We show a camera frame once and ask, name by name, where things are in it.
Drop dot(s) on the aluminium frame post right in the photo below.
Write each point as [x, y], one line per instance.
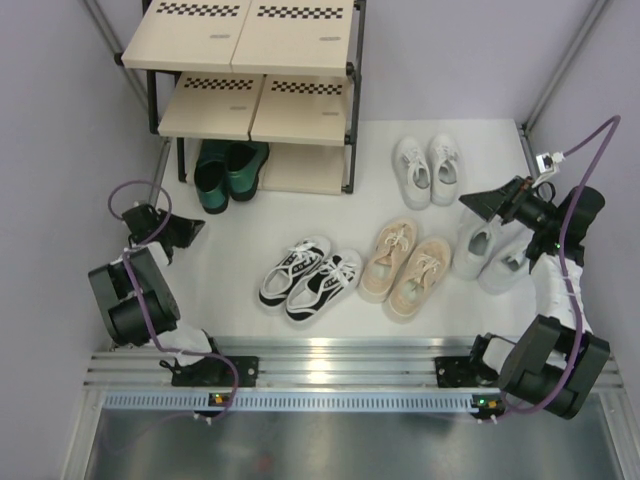
[570, 54]

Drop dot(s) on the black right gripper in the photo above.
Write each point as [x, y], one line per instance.
[500, 202]

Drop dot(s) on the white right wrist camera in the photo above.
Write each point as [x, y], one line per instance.
[548, 163]

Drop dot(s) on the white leather sneaker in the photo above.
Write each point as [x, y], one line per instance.
[508, 266]
[476, 241]

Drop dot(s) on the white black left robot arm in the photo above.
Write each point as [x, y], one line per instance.
[138, 307]

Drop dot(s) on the black beige shoe shelf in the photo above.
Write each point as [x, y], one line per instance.
[287, 73]

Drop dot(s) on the beige lace sneaker left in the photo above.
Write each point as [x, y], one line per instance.
[392, 248]

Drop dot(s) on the green loafer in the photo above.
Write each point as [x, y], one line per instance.
[244, 162]
[210, 176]

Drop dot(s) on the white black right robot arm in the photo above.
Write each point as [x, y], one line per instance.
[556, 362]

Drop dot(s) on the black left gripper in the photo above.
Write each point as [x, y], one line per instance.
[189, 229]

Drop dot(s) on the white leather sneaker right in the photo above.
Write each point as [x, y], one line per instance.
[508, 266]

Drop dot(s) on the white grey sneaker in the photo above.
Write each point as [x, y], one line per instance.
[444, 160]
[412, 173]

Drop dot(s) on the white grey sneaker left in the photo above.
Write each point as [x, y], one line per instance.
[412, 173]

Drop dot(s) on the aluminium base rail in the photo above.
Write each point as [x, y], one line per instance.
[408, 375]

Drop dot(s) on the beige lace sneaker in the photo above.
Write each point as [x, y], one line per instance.
[424, 271]
[392, 248]

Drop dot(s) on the aluminium frame post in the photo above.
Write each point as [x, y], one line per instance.
[112, 42]
[570, 54]

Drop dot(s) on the white leather sneaker left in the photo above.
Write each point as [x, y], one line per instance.
[476, 241]

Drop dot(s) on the beige lace sneaker right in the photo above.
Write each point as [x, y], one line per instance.
[424, 271]

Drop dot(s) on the aluminium frame post left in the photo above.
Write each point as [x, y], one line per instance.
[112, 42]

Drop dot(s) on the black white sneaker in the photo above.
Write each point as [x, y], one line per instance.
[300, 259]
[317, 292]

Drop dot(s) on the white grey sneaker right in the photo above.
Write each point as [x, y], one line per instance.
[444, 160]

